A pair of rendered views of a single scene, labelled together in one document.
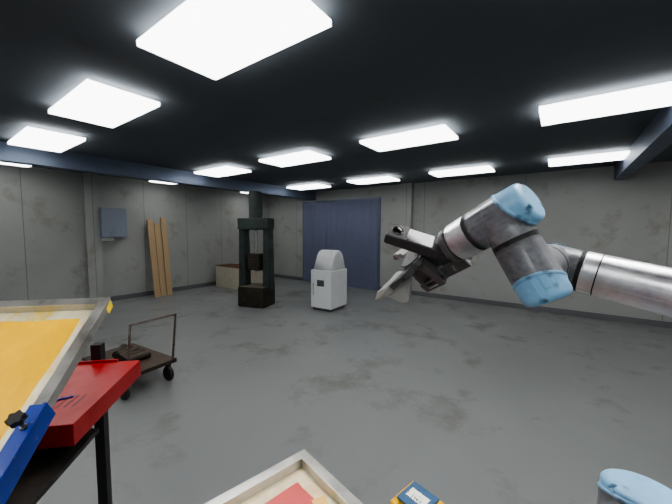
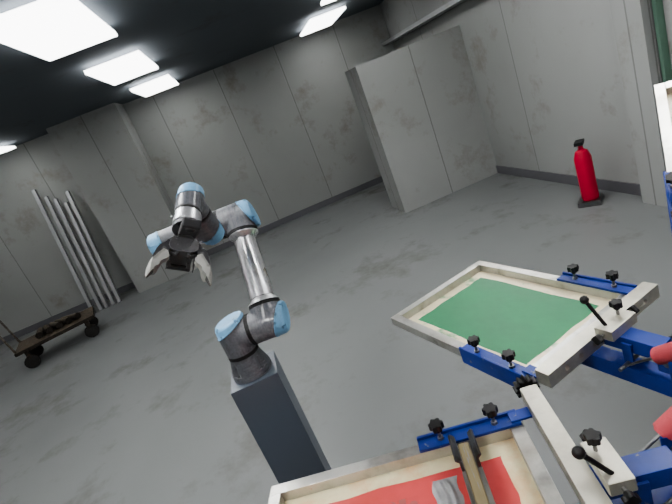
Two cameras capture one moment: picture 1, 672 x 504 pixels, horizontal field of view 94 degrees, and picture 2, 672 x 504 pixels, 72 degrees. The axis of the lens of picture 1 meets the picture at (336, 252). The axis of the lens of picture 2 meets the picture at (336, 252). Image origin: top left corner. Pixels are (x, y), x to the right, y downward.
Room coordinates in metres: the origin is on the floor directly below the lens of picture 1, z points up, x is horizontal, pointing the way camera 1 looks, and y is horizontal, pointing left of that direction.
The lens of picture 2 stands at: (1.17, 0.95, 2.01)
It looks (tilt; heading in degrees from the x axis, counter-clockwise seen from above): 18 degrees down; 229
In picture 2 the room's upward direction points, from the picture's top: 22 degrees counter-clockwise
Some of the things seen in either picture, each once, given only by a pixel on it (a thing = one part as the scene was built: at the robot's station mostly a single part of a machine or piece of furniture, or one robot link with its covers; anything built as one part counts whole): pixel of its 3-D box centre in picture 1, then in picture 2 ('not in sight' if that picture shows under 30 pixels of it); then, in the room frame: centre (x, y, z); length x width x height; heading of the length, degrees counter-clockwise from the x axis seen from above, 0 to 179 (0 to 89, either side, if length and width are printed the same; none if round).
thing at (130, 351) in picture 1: (130, 347); not in sight; (3.69, 2.47, 0.43); 1.09 x 0.63 x 0.86; 63
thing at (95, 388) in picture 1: (59, 399); not in sight; (1.41, 1.29, 1.06); 0.61 x 0.46 x 0.12; 11
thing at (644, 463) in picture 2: not in sight; (636, 472); (0.34, 0.66, 1.02); 0.17 x 0.06 x 0.05; 131
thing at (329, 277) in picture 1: (328, 279); not in sight; (7.35, 0.16, 0.69); 0.75 x 0.62 x 1.39; 143
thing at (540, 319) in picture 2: not in sight; (523, 300); (-0.28, 0.18, 1.05); 1.08 x 0.61 x 0.23; 71
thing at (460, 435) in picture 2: not in sight; (469, 437); (0.34, 0.23, 0.97); 0.30 x 0.05 x 0.07; 131
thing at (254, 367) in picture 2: not in sight; (247, 360); (0.50, -0.52, 1.25); 0.15 x 0.15 x 0.10
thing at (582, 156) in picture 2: not in sight; (585, 172); (-3.83, -0.68, 0.34); 0.31 x 0.30 x 0.68; 144
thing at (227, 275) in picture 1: (243, 277); not in sight; (9.89, 2.95, 0.35); 2.03 x 0.65 x 0.69; 54
